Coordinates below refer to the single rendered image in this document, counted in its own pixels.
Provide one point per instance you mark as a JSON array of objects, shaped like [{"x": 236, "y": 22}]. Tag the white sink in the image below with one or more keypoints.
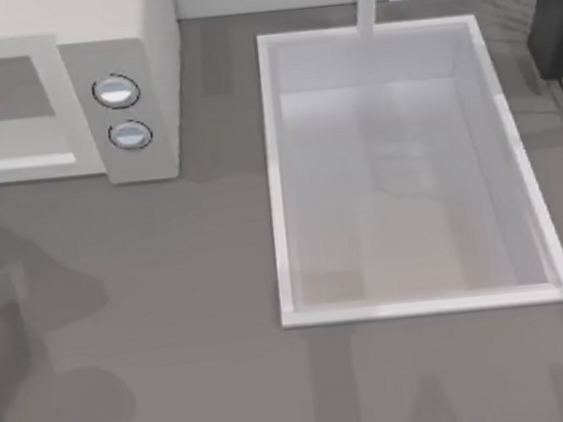
[{"x": 399, "y": 185}]

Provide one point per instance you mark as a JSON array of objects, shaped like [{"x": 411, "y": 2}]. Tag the round grey microwave knob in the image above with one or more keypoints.
[
  {"x": 130, "y": 135},
  {"x": 116, "y": 91}
]

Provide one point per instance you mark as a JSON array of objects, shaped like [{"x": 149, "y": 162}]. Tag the pale microwave oven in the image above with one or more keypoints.
[{"x": 149, "y": 84}]

